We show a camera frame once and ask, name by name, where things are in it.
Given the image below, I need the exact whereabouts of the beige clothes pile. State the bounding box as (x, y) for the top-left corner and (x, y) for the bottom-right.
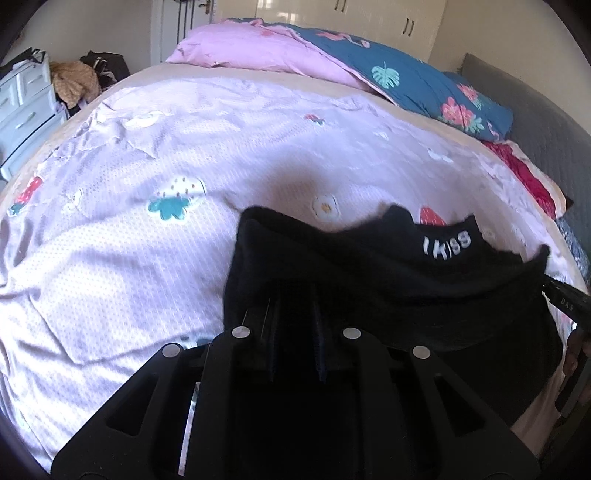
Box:
(50, 61), (101, 109)

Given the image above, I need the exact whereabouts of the white bedroom door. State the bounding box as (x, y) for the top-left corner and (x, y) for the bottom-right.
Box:
(150, 0), (215, 66)

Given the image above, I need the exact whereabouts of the person's right hand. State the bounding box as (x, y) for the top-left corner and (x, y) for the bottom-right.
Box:
(563, 326), (591, 378)

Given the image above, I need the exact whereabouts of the red floral pillow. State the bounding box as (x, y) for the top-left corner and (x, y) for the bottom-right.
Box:
(483, 140), (572, 220)

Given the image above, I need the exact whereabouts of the black kiss print garment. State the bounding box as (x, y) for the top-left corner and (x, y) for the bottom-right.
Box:
(223, 205), (563, 424)

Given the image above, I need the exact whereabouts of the grey padded headboard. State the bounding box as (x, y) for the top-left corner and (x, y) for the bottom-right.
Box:
(460, 53), (590, 259)

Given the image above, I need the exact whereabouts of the lilac strawberry print sheet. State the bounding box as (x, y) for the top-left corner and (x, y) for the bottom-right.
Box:
(1, 77), (584, 470)

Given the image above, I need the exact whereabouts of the blue floral quilt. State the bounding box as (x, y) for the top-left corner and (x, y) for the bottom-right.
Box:
(235, 18), (514, 142)

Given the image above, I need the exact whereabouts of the cream glossy wardrobe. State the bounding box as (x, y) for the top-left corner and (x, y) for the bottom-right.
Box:
(213, 0), (447, 61)

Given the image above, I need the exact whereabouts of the white drawer cabinet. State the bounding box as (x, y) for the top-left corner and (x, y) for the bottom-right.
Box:
(0, 48), (69, 182)

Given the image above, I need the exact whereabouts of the black bag on floor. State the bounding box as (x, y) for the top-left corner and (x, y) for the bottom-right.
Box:
(80, 51), (130, 91)

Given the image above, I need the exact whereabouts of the pink quilt lining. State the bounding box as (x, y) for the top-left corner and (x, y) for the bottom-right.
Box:
(166, 20), (373, 92)

